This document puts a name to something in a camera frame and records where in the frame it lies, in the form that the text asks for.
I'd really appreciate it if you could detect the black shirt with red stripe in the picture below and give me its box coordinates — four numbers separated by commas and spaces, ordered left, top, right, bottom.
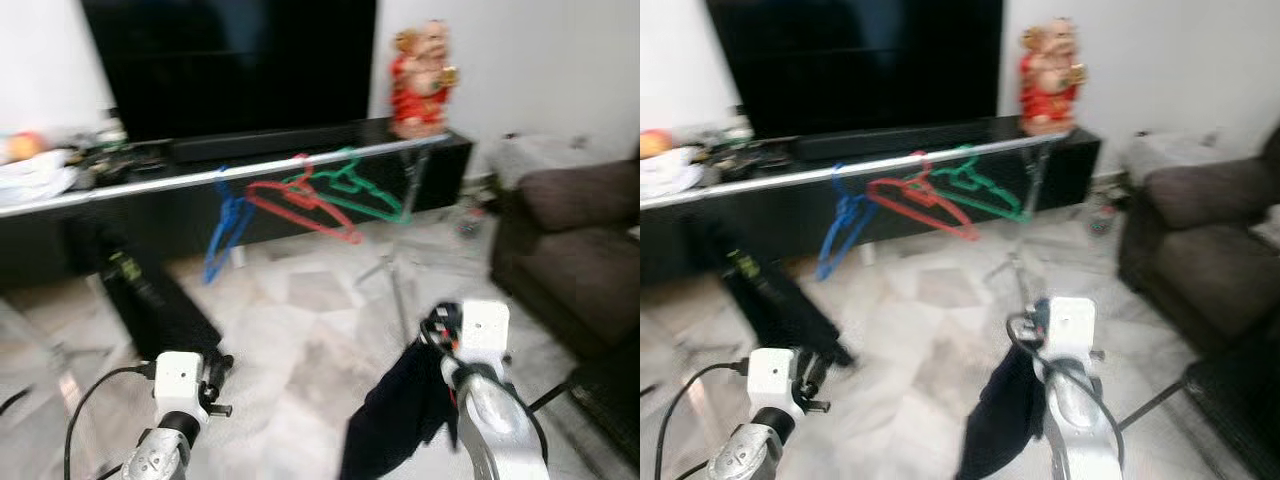
338, 338, 461, 480
955, 345, 1049, 480

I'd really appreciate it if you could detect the blue plastic hanger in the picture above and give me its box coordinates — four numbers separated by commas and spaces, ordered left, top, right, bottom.
202, 165, 256, 286
815, 163, 879, 283

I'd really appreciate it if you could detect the red plastic hanger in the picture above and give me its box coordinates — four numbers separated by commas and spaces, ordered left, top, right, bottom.
245, 153, 364, 246
865, 150, 981, 243

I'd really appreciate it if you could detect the black shirt with small logo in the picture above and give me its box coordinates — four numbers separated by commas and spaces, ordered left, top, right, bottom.
65, 215, 226, 363
690, 210, 856, 366

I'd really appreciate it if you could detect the black tripod leg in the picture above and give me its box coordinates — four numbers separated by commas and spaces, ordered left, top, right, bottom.
528, 378, 579, 413
1118, 378, 1191, 433

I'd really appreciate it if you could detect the dark brown sofa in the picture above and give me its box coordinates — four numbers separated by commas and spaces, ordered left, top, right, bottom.
490, 158, 641, 351
1118, 120, 1280, 346

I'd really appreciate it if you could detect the black television console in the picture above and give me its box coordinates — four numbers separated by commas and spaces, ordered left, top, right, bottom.
0, 118, 473, 291
640, 115, 1101, 286

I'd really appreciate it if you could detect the black low side table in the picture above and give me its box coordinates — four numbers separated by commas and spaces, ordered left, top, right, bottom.
1183, 345, 1280, 479
570, 335, 641, 466

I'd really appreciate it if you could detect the silver metal clothes rack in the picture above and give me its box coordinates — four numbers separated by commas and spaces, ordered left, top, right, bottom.
640, 132, 1101, 321
0, 135, 481, 346

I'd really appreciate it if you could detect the black soundbar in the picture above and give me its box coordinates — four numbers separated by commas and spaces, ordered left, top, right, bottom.
795, 125, 986, 161
170, 125, 351, 163

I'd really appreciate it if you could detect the red gold seated figurine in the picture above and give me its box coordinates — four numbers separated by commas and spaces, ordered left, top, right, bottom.
388, 20, 459, 139
1018, 18, 1086, 136

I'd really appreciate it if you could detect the stack of white papers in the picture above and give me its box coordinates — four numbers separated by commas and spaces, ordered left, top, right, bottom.
640, 147, 706, 201
0, 150, 79, 206

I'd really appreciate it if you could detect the black flat television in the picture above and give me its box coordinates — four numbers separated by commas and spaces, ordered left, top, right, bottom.
80, 0, 379, 143
705, 0, 1004, 141

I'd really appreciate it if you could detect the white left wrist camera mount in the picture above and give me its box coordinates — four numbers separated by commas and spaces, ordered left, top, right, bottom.
745, 347, 804, 416
152, 350, 209, 421

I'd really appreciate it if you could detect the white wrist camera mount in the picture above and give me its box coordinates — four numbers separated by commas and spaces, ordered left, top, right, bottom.
152, 350, 209, 421
745, 347, 804, 416
1045, 297, 1098, 361
455, 300, 511, 366

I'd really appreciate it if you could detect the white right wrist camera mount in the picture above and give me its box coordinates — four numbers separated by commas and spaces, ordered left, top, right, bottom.
1045, 297, 1098, 361
455, 300, 511, 366

